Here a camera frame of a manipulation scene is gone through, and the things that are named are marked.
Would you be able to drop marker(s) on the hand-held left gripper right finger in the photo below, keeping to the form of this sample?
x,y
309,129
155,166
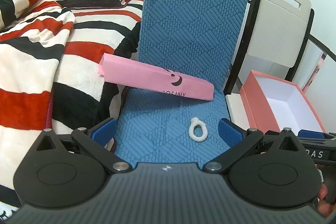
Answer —
x,y
231,132

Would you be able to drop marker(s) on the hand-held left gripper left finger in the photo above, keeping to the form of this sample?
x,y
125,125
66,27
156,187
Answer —
x,y
105,130

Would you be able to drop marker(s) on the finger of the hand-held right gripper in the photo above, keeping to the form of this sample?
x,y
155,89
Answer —
x,y
311,134

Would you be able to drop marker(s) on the pink paper bag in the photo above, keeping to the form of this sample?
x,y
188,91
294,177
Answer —
x,y
136,74

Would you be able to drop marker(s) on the person's right hand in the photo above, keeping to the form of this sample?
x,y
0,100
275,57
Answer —
x,y
323,203

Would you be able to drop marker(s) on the salmon cardboard box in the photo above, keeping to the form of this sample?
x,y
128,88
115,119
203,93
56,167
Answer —
x,y
252,108

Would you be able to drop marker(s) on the pink printed panel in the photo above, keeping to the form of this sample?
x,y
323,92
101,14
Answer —
x,y
315,74

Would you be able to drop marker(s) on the red black white striped blanket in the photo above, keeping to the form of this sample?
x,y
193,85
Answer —
x,y
26,69

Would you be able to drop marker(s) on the beige folding chair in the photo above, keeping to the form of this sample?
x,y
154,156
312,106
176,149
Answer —
x,y
278,24

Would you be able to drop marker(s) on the blue textured chair cover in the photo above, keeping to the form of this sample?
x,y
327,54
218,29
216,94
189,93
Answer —
x,y
183,16

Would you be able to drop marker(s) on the black metal rail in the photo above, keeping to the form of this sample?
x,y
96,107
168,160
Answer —
x,y
324,47

